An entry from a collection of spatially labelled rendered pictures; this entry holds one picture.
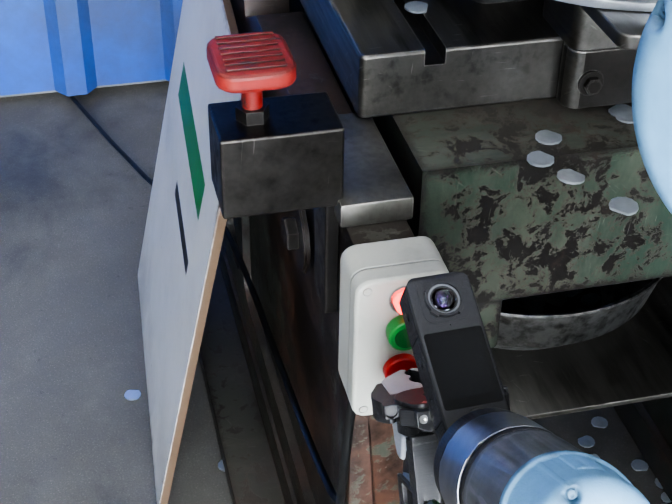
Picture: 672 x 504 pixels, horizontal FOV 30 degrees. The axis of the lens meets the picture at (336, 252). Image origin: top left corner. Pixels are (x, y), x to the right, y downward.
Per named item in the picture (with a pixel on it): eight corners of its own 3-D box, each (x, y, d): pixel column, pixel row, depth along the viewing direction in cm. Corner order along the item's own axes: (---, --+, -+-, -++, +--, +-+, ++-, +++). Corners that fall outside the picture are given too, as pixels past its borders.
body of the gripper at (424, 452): (393, 502, 88) (443, 559, 76) (380, 383, 87) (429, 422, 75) (496, 485, 90) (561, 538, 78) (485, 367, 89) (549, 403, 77)
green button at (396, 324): (423, 349, 95) (426, 320, 93) (388, 354, 94) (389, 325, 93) (419, 339, 96) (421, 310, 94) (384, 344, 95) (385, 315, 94)
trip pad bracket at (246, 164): (343, 319, 105) (348, 115, 93) (228, 335, 103) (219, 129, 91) (327, 277, 110) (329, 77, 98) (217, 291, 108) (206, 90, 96)
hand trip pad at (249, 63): (301, 159, 94) (300, 69, 90) (221, 168, 93) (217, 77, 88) (282, 114, 100) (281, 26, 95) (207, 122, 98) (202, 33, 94)
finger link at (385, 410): (360, 406, 91) (390, 434, 83) (358, 385, 91) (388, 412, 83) (422, 396, 92) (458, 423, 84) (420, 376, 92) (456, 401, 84)
